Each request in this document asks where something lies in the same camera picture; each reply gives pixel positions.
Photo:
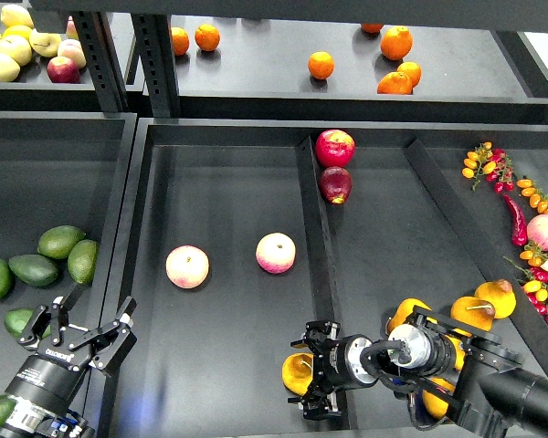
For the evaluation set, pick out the red apple on left shelf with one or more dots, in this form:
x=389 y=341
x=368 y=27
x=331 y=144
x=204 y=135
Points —
x=63 y=70

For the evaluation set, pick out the bright red apple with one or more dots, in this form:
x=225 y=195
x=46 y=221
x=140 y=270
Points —
x=334 y=148

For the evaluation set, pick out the black upper right shelf tray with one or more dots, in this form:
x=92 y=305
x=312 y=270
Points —
x=260 y=71

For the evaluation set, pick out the pink apple centre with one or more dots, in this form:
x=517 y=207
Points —
x=275 y=253

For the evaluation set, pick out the pink apple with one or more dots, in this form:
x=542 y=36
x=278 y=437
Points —
x=187 y=266
x=275 y=253

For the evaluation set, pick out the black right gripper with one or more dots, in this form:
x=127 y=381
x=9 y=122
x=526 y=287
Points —
x=320 y=400

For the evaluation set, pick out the dark green avocado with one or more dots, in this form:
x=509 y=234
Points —
x=34 y=270
x=15 y=320

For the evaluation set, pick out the green avocado right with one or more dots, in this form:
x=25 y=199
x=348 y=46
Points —
x=82 y=261

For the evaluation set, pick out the black upper left shelf tray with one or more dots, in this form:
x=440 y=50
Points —
x=33 y=90

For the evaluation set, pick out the green avocado top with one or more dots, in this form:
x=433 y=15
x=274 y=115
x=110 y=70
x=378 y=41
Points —
x=57 y=242

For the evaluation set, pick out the pale yellow apple centre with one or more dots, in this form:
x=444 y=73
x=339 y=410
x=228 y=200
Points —
x=18 y=48

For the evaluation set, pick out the yellow pear with brown top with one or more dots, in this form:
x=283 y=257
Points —
x=500 y=294

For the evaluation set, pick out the black left produce bin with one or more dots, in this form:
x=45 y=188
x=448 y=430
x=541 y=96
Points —
x=65 y=168

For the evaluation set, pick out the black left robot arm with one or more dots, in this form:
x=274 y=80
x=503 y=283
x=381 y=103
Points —
x=36 y=403

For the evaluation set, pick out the dark red apple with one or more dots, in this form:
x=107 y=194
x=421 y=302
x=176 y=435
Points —
x=335 y=184

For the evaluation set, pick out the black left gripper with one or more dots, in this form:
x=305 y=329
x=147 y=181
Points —
x=73 y=347

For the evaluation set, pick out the black produce bin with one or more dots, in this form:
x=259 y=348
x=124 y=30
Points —
x=65 y=168
x=207 y=360

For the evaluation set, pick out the red chili pepper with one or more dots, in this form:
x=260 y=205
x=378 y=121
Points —
x=519 y=235

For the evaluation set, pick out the black shelf upright post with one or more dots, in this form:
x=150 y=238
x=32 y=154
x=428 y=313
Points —
x=155 y=47
x=102 y=62

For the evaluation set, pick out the pink apple left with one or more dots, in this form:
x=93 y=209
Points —
x=187 y=266

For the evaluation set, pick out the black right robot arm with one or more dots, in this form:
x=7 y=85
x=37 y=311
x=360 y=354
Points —
x=485 y=387

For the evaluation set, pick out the orange red cherry tomato bunch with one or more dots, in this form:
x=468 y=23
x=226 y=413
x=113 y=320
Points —
x=489 y=164

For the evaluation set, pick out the pale yellow apple front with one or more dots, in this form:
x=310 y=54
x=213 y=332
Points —
x=9 y=68

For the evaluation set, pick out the orange front right shelf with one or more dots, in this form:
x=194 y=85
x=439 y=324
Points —
x=397 y=83

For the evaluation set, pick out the black shelf upright post right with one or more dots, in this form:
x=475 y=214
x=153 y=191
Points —
x=155 y=47

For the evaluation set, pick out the yellow pear with stem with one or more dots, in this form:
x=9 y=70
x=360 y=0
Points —
x=478 y=313

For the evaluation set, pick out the orange behind front right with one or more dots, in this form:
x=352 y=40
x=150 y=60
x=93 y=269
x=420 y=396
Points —
x=411 y=69

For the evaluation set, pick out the orange centre shelf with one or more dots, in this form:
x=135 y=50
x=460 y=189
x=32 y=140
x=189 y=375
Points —
x=321 y=65

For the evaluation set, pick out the black shelf tray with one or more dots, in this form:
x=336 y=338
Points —
x=33 y=90
x=260 y=71

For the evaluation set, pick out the black middle produce bin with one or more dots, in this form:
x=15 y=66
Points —
x=207 y=360

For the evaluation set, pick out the mixed cherry tomato cluster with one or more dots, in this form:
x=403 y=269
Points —
x=534 y=279

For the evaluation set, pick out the yellow pear bottom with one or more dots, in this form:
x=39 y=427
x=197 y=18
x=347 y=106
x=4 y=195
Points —
x=434 y=406

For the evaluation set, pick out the pink peach right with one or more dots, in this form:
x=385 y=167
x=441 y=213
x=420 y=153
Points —
x=537 y=231

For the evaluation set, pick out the pale peach on left shelf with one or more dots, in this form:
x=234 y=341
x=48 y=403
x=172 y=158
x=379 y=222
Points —
x=72 y=49

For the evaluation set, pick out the black shelf upright post left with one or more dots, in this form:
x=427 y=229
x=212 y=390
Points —
x=102 y=62

